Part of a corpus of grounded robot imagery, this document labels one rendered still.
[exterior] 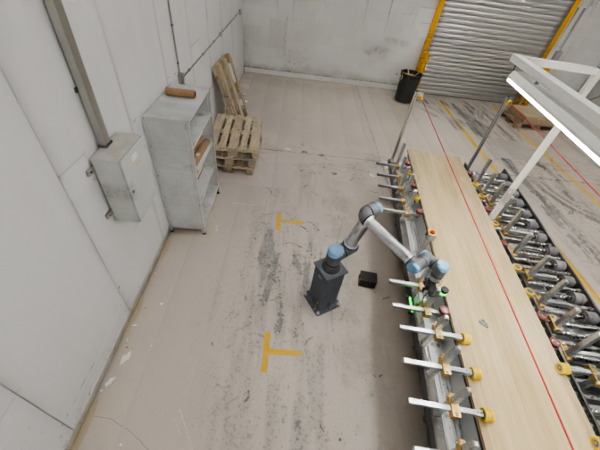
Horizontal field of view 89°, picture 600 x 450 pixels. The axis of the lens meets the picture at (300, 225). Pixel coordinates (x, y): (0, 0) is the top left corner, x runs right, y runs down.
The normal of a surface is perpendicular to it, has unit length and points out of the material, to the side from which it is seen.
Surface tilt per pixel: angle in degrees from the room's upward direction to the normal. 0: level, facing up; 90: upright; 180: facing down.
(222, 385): 0
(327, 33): 90
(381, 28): 90
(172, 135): 90
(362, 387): 0
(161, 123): 90
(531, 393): 0
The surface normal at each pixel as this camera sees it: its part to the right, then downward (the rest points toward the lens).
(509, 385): 0.11, -0.72
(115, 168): -0.02, 0.69
